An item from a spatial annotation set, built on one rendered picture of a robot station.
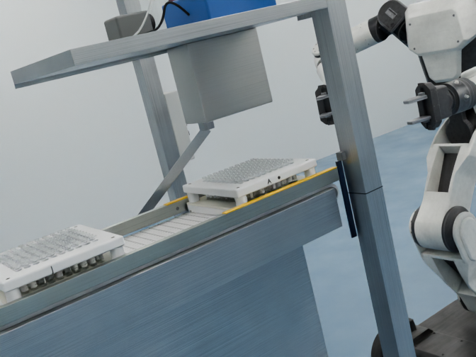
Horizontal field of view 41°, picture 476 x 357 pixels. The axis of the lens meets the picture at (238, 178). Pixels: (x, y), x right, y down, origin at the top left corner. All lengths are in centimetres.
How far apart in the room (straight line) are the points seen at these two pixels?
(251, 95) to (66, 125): 362
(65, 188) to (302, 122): 242
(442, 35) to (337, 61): 64
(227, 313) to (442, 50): 109
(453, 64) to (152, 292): 122
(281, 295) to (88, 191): 383
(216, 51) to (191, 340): 71
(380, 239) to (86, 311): 74
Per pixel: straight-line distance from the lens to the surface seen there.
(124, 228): 158
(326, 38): 154
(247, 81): 169
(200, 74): 162
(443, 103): 177
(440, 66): 214
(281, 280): 157
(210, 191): 153
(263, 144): 606
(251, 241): 144
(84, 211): 528
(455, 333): 239
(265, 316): 156
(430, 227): 208
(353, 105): 155
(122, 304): 131
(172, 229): 153
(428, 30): 213
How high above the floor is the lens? 129
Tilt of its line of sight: 12 degrees down
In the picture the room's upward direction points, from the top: 14 degrees counter-clockwise
